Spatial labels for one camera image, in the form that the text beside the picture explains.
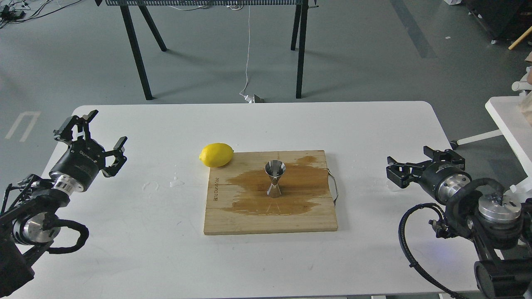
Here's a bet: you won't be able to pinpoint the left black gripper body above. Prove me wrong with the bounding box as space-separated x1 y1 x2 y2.
48 139 105 192

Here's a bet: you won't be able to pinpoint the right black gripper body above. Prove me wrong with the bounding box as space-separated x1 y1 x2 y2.
418 162 471 205

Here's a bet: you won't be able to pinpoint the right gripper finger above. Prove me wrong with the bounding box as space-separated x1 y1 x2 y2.
423 146 465 167
386 156 427 189

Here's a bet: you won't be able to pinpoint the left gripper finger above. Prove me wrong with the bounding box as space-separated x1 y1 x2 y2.
101 136 127 178
53 110 99 148

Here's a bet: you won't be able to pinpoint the steel double jigger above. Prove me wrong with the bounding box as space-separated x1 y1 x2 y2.
264 159 286 198

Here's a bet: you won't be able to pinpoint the small clear glass cup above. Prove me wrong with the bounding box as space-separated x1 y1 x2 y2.
385 179 401 192

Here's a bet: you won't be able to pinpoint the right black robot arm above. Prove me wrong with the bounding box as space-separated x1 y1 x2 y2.
386 146 531 299

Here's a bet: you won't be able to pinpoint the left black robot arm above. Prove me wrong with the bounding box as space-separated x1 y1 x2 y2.
0 110 127 297

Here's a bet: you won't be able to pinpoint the white side table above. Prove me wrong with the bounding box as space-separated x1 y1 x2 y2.
485 96 532 176

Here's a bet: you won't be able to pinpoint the yellow lemon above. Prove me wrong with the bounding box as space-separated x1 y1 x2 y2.
198 143 234 168

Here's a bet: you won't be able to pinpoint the wooden cutting board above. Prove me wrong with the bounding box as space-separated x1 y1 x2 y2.
204 150 338 235

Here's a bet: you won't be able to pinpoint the wooden stick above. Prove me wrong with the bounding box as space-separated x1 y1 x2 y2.
507 26 532 50

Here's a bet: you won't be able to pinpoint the black floor cables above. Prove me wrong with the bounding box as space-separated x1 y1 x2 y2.
0 0 84 30

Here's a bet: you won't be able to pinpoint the white hanging cable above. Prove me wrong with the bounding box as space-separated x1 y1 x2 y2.
239 5 264 104

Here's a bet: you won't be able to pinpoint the black frame background table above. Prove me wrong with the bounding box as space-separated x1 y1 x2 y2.
105 0 317 100

